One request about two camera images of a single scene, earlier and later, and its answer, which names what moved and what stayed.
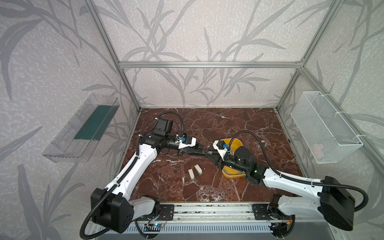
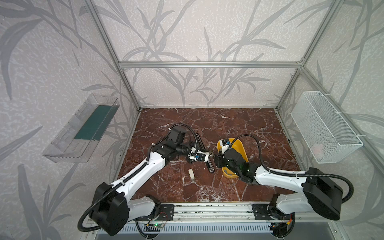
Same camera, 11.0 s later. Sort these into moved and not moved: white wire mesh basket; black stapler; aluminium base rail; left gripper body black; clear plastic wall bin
Moved: left gripper body black; black stapler
Not moved: aluminium base rail; white wire mesh basket; clear plastic wall bin
